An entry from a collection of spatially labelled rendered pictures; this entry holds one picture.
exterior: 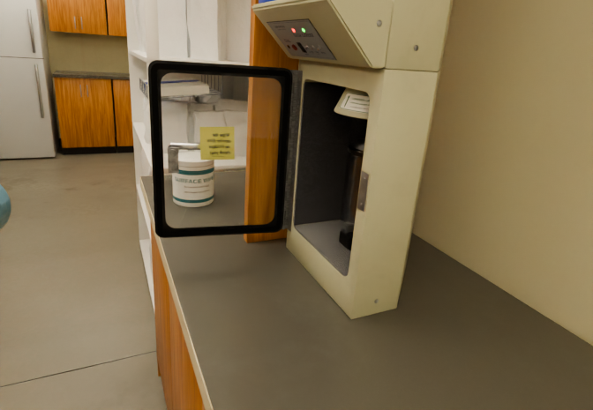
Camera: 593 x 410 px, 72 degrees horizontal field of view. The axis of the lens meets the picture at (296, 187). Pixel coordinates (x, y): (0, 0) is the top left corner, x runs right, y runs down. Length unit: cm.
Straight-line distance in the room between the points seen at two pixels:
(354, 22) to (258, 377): 56
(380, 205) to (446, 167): 47
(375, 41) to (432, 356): 54
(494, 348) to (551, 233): 29
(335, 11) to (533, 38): 53
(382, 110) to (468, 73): 49
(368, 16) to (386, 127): 18
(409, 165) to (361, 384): 37
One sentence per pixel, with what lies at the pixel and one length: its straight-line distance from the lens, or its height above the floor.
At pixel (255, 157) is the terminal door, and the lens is 95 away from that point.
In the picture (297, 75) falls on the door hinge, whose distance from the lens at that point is 95.
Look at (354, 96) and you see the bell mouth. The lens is 80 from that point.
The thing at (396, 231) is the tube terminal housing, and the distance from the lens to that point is 79.
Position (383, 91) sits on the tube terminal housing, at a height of 138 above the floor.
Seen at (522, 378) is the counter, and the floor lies 94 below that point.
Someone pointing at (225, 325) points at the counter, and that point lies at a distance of 80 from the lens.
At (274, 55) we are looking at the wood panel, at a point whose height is 141.
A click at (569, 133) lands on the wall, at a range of 98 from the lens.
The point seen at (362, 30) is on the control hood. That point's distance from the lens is 65.
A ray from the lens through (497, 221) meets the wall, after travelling 109.
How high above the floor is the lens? 143
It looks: 19 degrees down
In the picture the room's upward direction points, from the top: 4 degrees clockwise
